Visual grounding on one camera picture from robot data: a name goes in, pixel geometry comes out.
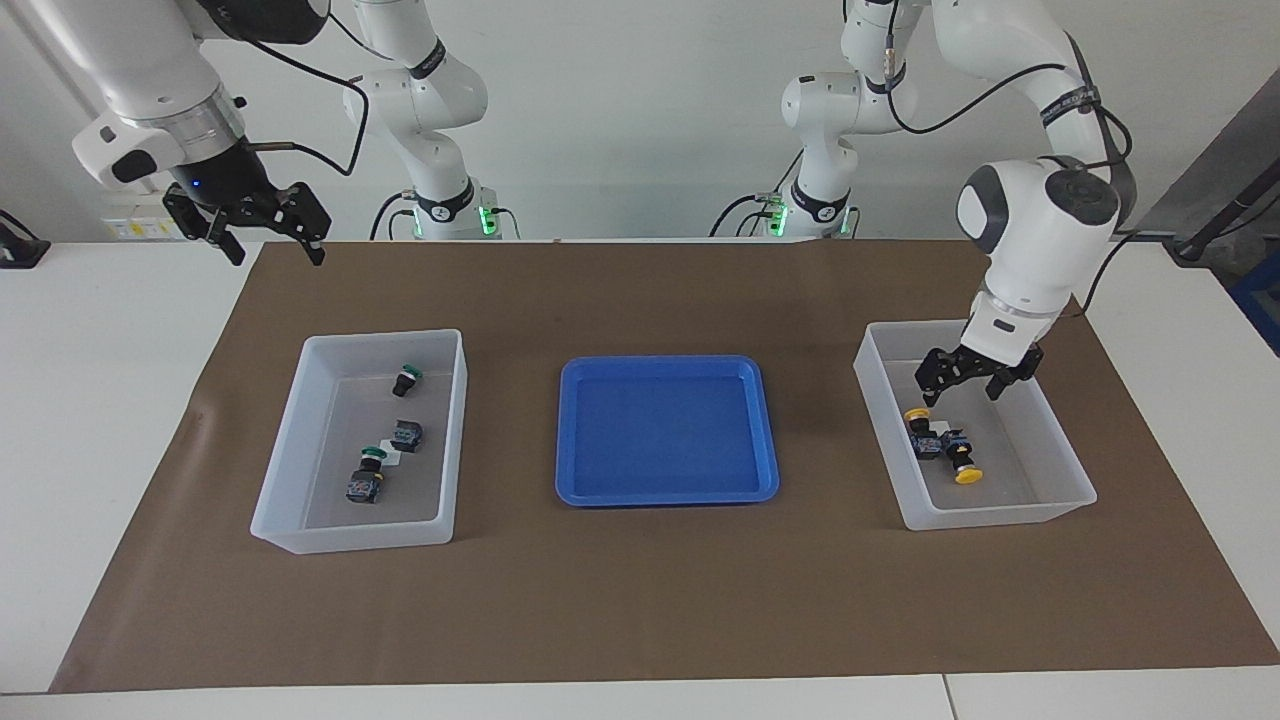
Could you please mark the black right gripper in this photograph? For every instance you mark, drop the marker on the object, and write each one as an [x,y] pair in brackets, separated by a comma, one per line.
[235,190]

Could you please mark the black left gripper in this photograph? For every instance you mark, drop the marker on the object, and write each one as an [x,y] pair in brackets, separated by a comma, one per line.
[995,358]

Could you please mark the yellow push button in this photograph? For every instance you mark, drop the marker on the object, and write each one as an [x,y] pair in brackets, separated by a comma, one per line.
[965,470]
[925,438]

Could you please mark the black button contact block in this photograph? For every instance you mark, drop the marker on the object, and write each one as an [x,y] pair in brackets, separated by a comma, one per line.
[408,436]

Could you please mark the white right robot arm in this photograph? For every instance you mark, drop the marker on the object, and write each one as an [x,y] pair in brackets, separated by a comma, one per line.
[150,70]

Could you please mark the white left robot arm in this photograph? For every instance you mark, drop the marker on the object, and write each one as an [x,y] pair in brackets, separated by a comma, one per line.
[1040,220]

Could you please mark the translucent white plastic box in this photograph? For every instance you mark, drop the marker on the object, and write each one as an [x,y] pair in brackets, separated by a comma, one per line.
[330,450]
[1020,470]

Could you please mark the black device at table edge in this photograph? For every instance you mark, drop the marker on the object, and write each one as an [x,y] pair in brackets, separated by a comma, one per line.
[20,250]

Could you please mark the blue crate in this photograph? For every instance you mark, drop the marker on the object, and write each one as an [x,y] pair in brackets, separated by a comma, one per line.
[1262,300]

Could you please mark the black pole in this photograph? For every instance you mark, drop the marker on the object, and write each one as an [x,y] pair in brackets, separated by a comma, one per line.
[1225,214]

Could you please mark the grey partition panel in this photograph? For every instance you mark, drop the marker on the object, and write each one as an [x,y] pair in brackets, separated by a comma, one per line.
[1210,160]

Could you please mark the blue plastic tray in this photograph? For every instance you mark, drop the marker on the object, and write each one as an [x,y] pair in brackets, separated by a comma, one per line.
[660,440]

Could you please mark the brown table mat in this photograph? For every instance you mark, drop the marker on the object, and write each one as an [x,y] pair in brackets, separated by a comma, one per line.
[640,600]

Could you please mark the white wall socket strip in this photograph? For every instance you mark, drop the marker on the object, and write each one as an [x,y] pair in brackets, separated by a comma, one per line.
[135,228]

